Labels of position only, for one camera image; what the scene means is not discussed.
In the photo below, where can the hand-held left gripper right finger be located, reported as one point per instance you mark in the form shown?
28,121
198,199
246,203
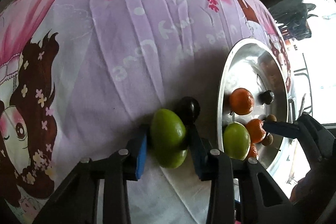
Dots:
199,163

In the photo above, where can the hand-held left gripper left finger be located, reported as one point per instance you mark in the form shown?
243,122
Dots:
140,158

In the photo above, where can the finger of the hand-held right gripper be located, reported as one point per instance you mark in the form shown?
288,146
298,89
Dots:
281,129

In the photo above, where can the brown longan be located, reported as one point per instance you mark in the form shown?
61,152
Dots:
267,139
271,118

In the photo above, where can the orange tangerine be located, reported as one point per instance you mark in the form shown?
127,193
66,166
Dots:
241,101
256,129
252,151

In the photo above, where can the dark red cherry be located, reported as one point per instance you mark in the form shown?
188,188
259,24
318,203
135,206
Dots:
187,108
267,96

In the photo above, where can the green jujube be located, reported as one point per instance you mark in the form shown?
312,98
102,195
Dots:
236,141
173,159
168,132

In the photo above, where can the round steel basin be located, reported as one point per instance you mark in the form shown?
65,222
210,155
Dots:
246,61

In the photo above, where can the dark hanging clothes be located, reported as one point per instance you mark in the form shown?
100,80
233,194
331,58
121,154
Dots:
296,22

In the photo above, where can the pink printed blanket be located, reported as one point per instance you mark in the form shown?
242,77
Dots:
105,43

